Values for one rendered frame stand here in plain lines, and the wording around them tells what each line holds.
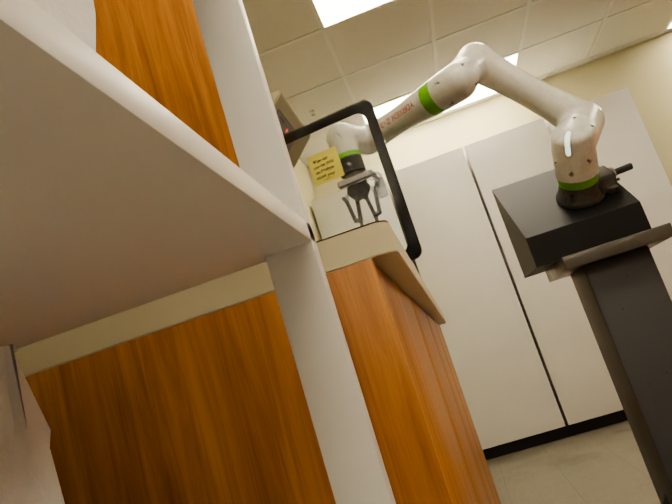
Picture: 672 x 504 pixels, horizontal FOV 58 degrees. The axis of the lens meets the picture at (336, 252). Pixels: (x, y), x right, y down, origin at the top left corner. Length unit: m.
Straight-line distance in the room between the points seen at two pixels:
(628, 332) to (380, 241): 1.38
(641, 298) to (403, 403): 1.41
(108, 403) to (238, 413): 0.17
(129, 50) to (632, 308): 1.58
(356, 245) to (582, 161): 1.38
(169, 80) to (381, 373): 1.09
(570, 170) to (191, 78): 1.15
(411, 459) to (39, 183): 0.50
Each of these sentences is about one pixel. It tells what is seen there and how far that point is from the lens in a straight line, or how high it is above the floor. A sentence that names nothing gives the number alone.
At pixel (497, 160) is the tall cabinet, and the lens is 4.70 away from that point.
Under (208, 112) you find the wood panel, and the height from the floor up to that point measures 1.48.
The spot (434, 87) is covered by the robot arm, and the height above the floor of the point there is 1.57.
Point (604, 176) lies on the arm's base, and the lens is 2.11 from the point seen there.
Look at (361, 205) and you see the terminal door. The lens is 1.41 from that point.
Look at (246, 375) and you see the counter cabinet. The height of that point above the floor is 0.82.
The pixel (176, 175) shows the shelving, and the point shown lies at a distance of 0.33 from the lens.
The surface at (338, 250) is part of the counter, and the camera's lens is 0.71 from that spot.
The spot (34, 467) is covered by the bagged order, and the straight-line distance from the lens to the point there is 0.49.
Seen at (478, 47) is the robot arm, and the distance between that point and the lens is 2.14.
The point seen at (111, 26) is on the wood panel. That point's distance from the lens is 1.75.
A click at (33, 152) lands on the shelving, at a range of 0.29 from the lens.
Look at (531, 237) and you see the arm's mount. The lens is 1.98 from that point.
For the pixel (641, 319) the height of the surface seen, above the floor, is 0.70.
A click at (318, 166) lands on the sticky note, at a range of 1.46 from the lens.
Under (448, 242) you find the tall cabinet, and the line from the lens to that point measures 4.55.
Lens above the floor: 0.77
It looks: 12 degrees up
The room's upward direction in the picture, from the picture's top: 17 degrees counter-clockwise
